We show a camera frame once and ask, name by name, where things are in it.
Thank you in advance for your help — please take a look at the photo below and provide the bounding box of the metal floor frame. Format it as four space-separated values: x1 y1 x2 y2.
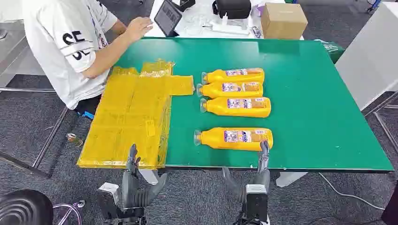
0 87 69 179
362 91 398 153

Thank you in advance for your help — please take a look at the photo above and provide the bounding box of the green table mat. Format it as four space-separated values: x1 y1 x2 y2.
113 37 395 173

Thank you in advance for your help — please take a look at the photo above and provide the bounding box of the brown cardboard box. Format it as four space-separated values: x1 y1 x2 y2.
260 2 308 40

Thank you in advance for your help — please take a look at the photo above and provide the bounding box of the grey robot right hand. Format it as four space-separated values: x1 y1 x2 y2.
222 141 271 203

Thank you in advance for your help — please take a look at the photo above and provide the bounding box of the black device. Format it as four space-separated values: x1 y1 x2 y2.
172 0 197 12

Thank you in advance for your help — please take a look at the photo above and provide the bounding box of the purple packet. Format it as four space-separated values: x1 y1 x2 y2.
251 3 265 18

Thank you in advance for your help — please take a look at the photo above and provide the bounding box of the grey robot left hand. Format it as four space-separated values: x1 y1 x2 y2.
121 144 168 209

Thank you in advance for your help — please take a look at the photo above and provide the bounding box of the black round ribbed object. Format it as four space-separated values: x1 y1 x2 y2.
0 189 54 225

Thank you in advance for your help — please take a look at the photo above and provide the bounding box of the white panel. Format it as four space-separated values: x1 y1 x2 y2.
335 1 398 111

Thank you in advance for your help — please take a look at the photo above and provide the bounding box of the white table leg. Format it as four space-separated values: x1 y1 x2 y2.
276 172 308 188
138 169 160 186

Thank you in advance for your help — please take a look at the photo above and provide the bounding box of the orange drink bottle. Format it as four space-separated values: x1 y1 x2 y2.
193 127 274 152
201 67 266 85
196 81 264 99
199 97 272 119

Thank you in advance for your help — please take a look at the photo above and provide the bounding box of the white power strip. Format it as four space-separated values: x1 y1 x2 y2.
211 23 250 35

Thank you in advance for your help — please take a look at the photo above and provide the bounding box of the black tablet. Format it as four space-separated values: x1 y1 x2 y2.
153 0 183 37

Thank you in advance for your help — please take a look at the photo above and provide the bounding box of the pale looped cable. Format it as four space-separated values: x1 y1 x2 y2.
53 200 86 225

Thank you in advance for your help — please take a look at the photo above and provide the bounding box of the yellow plastic sheet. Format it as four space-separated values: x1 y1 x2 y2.
77 59 195 170

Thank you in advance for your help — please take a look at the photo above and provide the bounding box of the green bin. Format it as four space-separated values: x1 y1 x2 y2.
314 38 346 64

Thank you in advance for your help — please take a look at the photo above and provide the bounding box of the dark object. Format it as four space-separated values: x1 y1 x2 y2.
381 183 398 225

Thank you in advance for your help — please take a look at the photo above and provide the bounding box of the black bag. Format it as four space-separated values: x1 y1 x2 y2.
212 0 252 20

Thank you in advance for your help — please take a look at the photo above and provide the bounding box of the person's right hand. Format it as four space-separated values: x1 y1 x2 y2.
126 17 153 43

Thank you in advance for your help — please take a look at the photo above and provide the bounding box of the white table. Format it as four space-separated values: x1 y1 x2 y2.
144 0 306 40

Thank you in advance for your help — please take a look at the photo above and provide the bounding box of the steel bench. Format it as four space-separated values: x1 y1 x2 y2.
0 20 46 89

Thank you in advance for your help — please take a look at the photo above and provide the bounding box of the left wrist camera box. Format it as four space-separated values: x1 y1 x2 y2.
95 182 121 219

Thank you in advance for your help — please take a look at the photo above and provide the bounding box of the white floor cable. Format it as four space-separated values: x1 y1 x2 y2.
318 173 386 211

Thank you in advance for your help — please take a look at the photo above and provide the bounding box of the person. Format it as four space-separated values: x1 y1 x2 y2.
22 0 153 116

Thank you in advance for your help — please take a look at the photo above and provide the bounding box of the clear plastic wrap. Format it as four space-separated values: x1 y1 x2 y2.
183 9 212 35

